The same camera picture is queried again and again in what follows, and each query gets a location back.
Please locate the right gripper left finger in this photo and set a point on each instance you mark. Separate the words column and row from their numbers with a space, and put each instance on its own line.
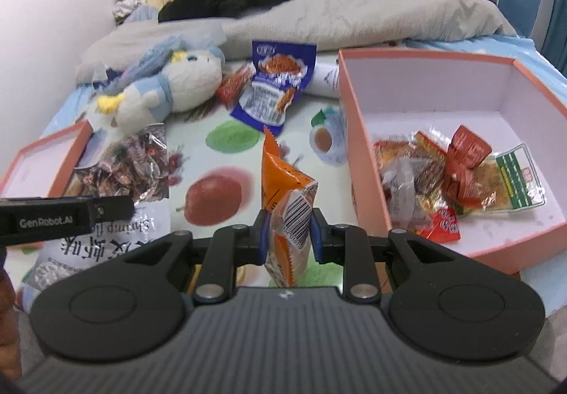
column 251, row 242

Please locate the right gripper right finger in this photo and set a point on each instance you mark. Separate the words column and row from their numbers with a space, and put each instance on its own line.
column 327, row 241

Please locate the orange snack packet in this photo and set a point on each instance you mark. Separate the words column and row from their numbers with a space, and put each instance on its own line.
column 288, row 196

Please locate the small red snack packet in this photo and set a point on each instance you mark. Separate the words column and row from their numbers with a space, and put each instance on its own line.
column 443, row 228

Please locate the dark candy bag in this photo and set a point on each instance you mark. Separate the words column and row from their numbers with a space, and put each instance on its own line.
column 136, row 166

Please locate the small red peanut packet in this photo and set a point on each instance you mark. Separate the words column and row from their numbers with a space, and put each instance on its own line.
column 232, row 85

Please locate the blue snack packet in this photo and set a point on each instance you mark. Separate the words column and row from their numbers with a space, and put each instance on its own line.
column 282, row 72

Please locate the green white snack packet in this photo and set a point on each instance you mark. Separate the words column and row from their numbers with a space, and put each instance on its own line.
column 504, row 182

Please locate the large red snack bag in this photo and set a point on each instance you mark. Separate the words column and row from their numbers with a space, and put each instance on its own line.
column 411, row 170

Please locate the person's left hand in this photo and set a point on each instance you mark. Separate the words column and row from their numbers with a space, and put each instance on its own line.
column 10, row 362

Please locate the pink box lid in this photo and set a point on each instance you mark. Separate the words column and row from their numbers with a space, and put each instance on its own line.
column 45, row 167

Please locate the white shrimp chips bag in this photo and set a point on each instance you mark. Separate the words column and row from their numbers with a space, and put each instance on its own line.
column 60, row 259

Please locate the pink cardboard box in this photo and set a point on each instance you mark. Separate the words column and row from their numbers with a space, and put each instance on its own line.
column 392, row 93

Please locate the white spray bottle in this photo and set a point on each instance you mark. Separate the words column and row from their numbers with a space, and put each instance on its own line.
column 324, row 81

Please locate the white blue plush penguin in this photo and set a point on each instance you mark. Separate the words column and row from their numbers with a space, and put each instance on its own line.
column 185, row 83

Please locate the grey duvet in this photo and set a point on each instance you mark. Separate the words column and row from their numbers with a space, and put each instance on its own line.
column 328, row 24

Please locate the pile of clothes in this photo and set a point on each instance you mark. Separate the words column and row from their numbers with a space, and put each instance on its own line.
column 126, row 11

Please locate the blue star bedsheet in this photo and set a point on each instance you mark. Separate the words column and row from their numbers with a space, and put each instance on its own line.
column 522, row 49

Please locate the blue curtain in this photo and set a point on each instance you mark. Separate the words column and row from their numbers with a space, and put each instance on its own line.
column 554, row 47

